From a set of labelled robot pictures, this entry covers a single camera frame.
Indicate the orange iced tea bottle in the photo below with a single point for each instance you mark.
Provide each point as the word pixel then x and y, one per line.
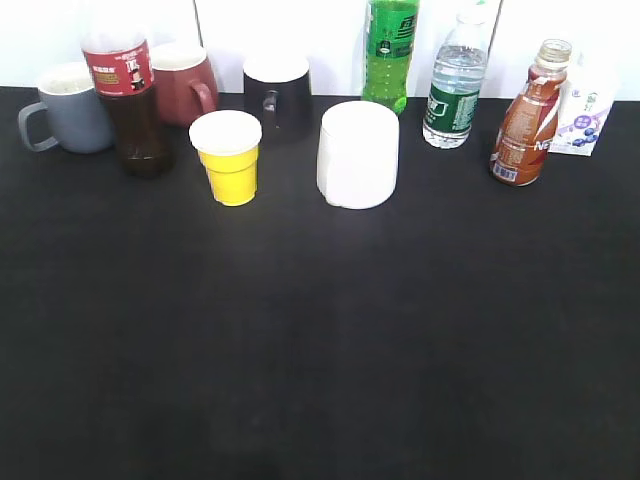
pixel 531 120

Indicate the grey ceramic mug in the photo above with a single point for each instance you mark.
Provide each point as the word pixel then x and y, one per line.
pixel 77 119

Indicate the white ceramic mug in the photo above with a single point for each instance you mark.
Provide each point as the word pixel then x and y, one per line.
pixel 358 154

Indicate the black ceramic mug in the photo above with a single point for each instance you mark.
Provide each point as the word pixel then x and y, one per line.
pixel 277 91

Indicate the dark red ceramic mug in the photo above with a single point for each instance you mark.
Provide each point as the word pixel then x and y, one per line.
pixel 185 84

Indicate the green sprite bottle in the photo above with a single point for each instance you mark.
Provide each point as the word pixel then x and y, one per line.
pixel 389 42

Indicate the yellow plastic cup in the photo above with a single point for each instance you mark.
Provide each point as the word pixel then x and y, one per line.
pixel 227 143

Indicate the clear water bottle green label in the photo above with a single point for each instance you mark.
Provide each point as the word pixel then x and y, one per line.
pixel 458 74

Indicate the cola bottle red label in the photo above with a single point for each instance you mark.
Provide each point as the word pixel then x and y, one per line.
pixel 114 44

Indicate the white blueberry milk carton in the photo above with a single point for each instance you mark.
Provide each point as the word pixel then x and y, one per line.
pixel 587 97

